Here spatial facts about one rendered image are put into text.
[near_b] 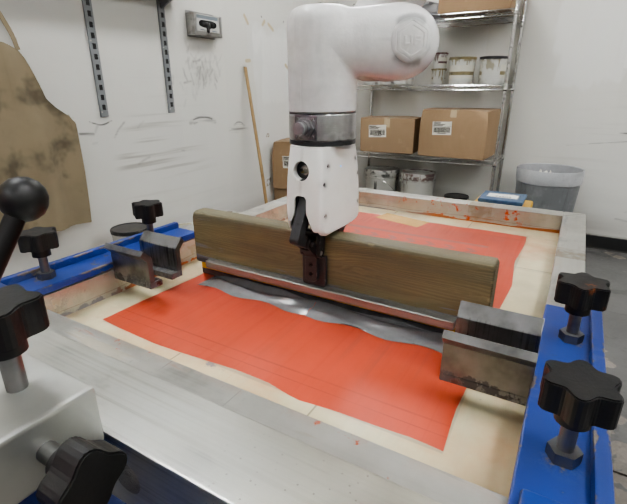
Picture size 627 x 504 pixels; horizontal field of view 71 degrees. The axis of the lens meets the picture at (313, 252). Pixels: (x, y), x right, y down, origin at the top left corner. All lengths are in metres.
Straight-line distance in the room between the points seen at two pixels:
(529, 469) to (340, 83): 0.37
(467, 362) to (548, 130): 3.72
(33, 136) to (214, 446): 2.30
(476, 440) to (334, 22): 0.40
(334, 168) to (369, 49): 0.12
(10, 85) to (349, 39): 2.11
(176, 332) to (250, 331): 0.08
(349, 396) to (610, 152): 3.77
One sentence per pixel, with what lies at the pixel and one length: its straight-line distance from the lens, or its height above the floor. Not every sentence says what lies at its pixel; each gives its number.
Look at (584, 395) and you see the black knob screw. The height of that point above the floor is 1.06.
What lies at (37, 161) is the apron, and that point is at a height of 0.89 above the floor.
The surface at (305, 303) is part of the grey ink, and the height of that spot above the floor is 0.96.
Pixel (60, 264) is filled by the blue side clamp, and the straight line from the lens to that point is 0.65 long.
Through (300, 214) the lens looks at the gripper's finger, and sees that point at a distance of 0.49.
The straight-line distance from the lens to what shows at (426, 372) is 0.46.
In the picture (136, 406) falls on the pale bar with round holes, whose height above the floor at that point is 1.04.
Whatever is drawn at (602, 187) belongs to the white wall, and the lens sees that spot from 4.12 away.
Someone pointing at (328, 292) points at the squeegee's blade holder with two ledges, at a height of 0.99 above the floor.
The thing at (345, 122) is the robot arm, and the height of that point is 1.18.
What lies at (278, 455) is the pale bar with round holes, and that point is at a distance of 0.25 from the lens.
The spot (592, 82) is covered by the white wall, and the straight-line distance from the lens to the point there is 4.05.
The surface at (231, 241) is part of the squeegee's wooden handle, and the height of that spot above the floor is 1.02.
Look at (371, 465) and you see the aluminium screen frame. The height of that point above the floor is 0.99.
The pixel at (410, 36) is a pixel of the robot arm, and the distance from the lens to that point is 0.49.
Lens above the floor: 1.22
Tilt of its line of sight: 20 degrees down
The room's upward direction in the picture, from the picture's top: straight up
